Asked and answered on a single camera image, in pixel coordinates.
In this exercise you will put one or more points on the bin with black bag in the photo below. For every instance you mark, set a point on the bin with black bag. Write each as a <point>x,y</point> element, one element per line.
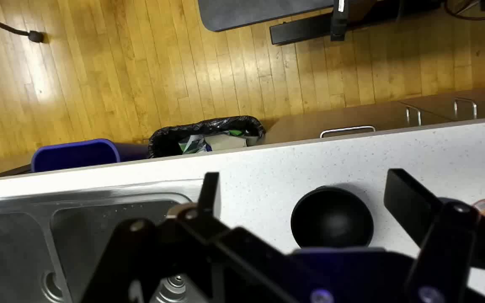
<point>168,141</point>

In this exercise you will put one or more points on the blue plastic bin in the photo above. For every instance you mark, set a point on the blue plastic bin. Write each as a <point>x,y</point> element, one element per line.
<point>74,156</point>

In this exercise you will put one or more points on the black bowl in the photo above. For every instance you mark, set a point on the black bowl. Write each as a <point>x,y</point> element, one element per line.
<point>332,220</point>

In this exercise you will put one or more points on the wooden base cabinet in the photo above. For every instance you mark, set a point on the wooden base cabinet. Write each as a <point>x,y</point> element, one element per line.
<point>366,115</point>

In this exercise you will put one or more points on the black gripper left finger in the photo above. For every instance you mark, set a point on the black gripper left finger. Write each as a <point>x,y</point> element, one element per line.
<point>142,253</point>

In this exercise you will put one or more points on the stainless steel double sink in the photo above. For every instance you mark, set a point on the stainless steel double sink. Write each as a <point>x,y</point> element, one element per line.
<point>7,247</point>

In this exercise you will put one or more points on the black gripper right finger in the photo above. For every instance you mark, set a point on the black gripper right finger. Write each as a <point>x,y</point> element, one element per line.
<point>445,247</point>

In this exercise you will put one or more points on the grey flat seat pad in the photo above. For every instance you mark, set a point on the grey flat seat pad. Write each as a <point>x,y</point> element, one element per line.
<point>253,14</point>

